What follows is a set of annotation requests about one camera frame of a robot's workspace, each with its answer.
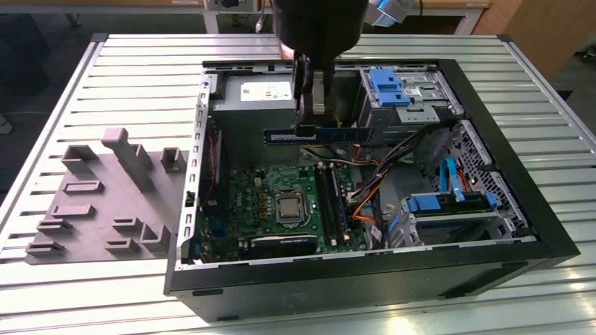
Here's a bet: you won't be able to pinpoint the brown wooden cabinet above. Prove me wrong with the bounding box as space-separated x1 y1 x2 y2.
475 0 596 83

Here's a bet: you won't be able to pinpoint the hard disk in blue carrier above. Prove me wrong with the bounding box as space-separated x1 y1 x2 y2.
403 193 499 216

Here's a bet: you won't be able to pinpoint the yellow and black wires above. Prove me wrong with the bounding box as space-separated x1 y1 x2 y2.
300 114 381 167

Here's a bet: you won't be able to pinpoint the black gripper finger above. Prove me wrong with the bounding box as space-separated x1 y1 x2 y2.
292 52 337 139

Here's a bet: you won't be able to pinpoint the blue flat wire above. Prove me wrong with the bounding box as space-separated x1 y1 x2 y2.
440 156 467 202

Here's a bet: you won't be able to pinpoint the silver CPU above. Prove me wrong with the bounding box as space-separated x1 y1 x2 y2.
277 198 304 216

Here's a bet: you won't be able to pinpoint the black graphics card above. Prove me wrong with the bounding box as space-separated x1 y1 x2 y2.
236 233 320 261

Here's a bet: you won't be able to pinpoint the orange wire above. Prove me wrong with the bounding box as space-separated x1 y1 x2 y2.
351 198 381 223

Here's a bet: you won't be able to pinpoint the grey power supply unit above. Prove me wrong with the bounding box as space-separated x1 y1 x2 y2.
212 73 307 167

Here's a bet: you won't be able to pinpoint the black RAM slot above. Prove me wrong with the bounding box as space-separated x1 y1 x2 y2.
313 163 339 247

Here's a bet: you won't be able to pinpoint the metal disk bay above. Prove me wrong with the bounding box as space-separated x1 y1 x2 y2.
400 209 517 245

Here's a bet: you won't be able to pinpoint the grey parts rack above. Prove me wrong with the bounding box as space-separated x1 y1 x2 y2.
23 127 189 266

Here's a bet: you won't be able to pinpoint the black wire bundle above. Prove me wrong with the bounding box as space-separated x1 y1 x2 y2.
347 118 467 205

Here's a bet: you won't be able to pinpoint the metal socket cover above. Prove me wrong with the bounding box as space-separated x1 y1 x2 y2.
272 190 311 226

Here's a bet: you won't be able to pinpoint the metal drive cage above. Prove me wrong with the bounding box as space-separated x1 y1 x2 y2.
357 68 465 146

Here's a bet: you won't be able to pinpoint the black PC case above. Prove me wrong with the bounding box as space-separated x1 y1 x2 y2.
161 58 583 322

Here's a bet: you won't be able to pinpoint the blue plastic drive latch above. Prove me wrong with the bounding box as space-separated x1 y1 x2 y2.
367 69 411 107

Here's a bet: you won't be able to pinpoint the thin red wire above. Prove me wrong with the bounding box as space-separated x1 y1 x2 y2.
208 131 223 196

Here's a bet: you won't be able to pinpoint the green motherboard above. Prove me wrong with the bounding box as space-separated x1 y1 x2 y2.
199 163 373 262

